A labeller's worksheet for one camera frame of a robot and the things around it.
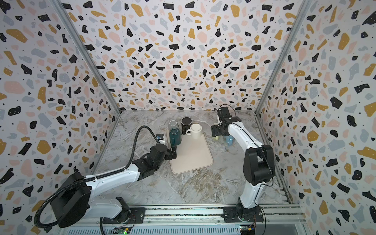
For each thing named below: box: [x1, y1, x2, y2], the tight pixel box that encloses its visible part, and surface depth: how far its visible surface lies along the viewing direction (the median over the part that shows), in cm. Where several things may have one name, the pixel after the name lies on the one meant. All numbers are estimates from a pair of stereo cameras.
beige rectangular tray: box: [165, 126, 214, 175], surface depth 98 cm
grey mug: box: [168, 119, 180, 131], surface depth 102 cm
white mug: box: [186, 123, 203, 139], surface depth 105 cm
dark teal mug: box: [169, 127, 182, 146], surface depth 97 cm
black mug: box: [180, 116, 193, 135], surface depth 105 cm
